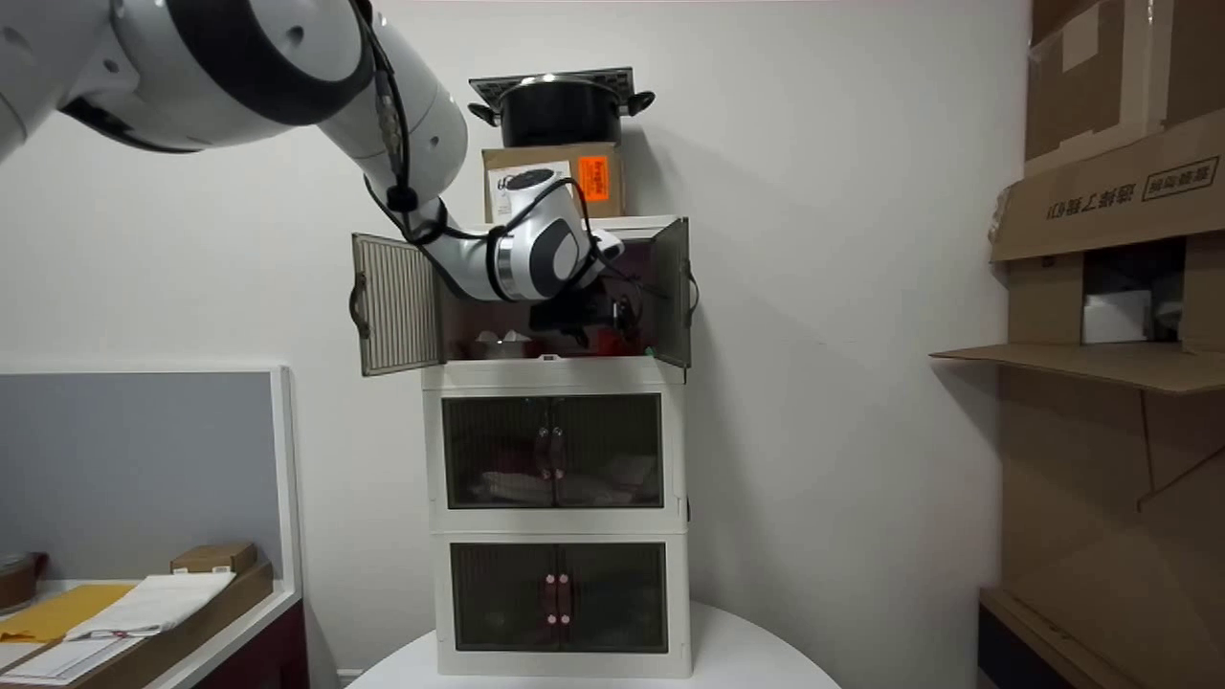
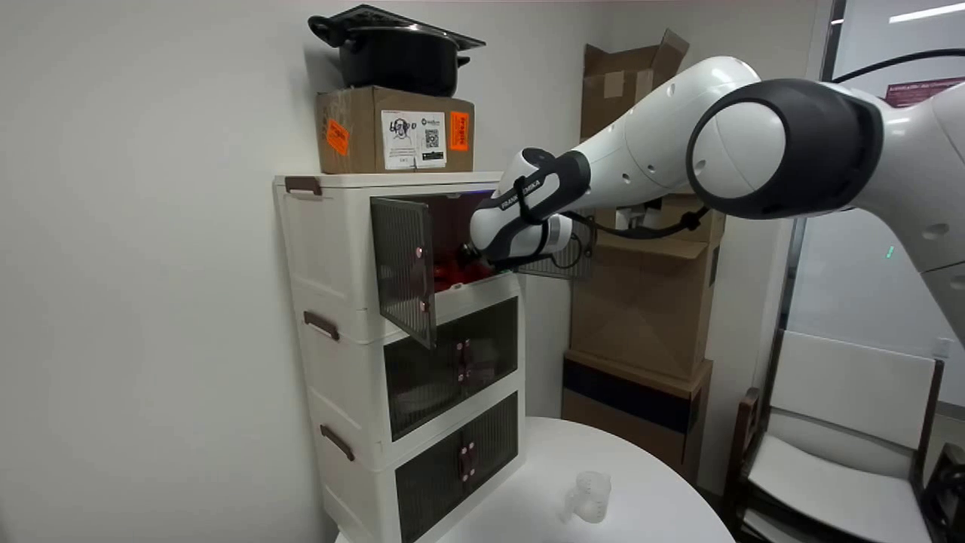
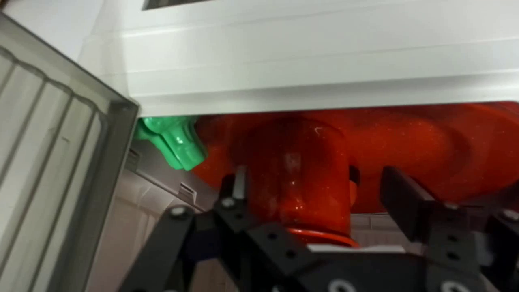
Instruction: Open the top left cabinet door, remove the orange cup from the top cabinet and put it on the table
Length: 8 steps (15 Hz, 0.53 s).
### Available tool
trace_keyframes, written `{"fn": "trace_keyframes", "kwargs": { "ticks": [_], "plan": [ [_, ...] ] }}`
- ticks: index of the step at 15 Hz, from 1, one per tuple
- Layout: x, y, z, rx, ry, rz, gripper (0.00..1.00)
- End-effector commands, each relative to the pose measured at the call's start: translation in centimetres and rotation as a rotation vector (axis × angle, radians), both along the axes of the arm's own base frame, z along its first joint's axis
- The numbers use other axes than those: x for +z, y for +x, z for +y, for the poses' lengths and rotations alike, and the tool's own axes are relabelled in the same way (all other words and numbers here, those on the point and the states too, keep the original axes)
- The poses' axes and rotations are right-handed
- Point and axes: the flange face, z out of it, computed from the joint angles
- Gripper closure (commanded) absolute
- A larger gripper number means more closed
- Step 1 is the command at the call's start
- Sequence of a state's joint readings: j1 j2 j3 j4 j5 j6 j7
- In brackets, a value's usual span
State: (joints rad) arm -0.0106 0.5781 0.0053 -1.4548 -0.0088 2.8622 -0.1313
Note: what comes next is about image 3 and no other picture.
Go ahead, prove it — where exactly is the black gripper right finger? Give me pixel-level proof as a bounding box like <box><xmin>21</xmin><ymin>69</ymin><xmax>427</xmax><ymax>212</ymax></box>
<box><xmin>380</xmin><ymin>165</ymin><xmax>441</xmax><ymax>243</ymax></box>

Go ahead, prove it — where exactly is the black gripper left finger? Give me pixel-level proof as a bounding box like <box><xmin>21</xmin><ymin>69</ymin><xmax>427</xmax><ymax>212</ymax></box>
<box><xmin>216</xmin><ymin>165</ymin><xmax>250</xmax><ymax>215</ymax></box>

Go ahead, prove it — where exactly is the orange plastic cup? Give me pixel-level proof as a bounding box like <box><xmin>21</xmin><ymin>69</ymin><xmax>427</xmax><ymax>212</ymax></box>
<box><xmin>242</xmin><ymin>115</ymin><xmax>360</xmax><ymax>249</ymax></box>

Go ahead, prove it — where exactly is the white three-tier plastic cabinet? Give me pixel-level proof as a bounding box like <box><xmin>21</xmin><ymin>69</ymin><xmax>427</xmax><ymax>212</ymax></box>
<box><xmin>78</xmin><ymin>0</ymin><xmax>519</xmax><ymax>256</ymax></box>

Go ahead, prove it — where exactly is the smoked ribbed cabinet door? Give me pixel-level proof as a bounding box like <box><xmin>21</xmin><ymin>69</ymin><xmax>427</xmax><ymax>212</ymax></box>
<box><xmin>0</xmin><ymin>11</ymin><xmax>143</xmax><ymax>292</ymax></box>
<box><xmin>141</xmin><ymin>0</ymin><xmax>214</xmax><ymax>12</ymax></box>

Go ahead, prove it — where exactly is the dark green toy piece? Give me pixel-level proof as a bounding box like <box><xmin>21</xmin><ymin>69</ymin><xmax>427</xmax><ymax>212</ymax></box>
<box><xmin>135</xmin><ymin>115</ymin><xmax>208</xmax><ymax>173</ymax></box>

